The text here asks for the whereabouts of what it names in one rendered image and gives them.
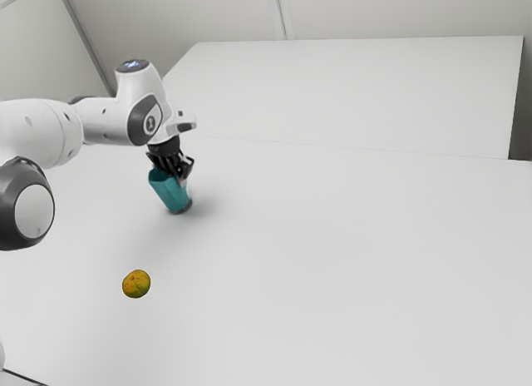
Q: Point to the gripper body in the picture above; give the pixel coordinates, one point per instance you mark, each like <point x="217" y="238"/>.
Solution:
<point x="167" y="156"/>

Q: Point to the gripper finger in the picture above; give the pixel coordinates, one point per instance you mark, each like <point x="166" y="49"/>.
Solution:
<point x="184" y="181"/>

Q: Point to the teal faceted mug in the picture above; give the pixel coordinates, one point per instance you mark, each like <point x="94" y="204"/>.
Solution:
<point x="171" y="192"/>

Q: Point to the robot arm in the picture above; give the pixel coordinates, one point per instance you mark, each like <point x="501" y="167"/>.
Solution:
<point x="104" y="120"/>

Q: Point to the orange green round fruit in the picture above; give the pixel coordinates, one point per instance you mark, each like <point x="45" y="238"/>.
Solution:
<point x="136" y="283"/>

